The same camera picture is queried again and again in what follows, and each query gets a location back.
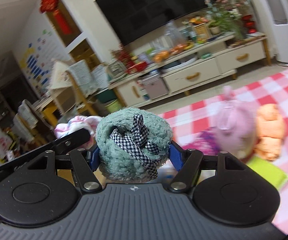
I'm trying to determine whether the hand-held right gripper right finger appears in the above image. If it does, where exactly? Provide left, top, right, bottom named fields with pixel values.
left=168, top=140, right=257, bottom=193

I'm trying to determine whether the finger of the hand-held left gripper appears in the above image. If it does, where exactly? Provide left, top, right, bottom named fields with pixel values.
left=0, top=129, right=91, bottom=180

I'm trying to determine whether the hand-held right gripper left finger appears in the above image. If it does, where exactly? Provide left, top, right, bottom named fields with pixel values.
left=14, top=145, right=103, bottom=193

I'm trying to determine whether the purple knit cloth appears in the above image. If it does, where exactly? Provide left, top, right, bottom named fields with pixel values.
left=184, top=127, right=219, bottom=157

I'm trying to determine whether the pink white soft cloth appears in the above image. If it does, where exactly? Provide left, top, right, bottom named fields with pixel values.
left=54, top=116, right=102, bottom=139

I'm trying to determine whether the orange towel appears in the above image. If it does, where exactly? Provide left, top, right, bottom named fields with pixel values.
left=255, top=104, right=286, bottom=162

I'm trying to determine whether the green plastic bucket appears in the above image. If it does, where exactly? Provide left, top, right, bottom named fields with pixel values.
left=103, top=98, right=121, bottom=113

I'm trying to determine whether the dark storage shelf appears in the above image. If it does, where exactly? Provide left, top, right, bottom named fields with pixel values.
left=0, top=76, right=43, bottom=157

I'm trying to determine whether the pink plush hat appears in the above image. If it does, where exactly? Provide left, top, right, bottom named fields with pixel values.
left=215, top=86, right=257, bottom=159

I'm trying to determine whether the silver metal case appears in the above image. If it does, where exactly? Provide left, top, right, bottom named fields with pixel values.
left=142, top=78, right=170, bottom=100

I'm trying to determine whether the wooden chair with lace cover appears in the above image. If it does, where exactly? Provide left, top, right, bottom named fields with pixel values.
left=49, top=59, right=98, bottom=117

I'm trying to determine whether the cream television cabinet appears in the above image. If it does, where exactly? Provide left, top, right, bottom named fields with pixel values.
left=109, top=32, right=271, bottom=108

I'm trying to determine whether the lime green flat pad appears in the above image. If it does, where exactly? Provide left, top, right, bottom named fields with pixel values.
left=245, top=156, right=288, bottom=189

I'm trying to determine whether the bag of oranges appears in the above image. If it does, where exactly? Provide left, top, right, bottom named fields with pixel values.
left=153, top=49, right=173, bottom=63

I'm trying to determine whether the pink checked tablecloth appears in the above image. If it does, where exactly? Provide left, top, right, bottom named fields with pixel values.
left=96, top=62, right=288, bottom=239

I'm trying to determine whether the green potted plant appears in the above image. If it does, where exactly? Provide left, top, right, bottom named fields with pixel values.
left=208, top=10, right=247, bottom=40

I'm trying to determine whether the black flat television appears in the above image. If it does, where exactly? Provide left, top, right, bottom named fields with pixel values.
left=95, top=0, right=217, bottom=47

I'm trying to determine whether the red ornament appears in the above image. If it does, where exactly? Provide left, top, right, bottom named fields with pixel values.
left=242, top=14, right=257, bottom=34

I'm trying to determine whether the pink flower bouquet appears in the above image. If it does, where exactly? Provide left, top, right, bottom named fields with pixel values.
left=213, top=0, right=252, bottom=14

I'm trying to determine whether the white standing air conditioner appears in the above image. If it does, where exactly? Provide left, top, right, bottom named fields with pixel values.
left=249, top=0, right=288, bottom=67

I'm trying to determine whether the colourful wall sticker chart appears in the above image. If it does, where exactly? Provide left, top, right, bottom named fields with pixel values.
left=18, top=29, right=60, bottom=92

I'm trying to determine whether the wooden picture frame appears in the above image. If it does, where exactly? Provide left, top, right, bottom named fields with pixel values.
left=193, top=22, right=211, bottom=42

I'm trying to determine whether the red knot wall decoration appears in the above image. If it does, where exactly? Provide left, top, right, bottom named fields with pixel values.
left=40, top=0, right=73, bottom=36

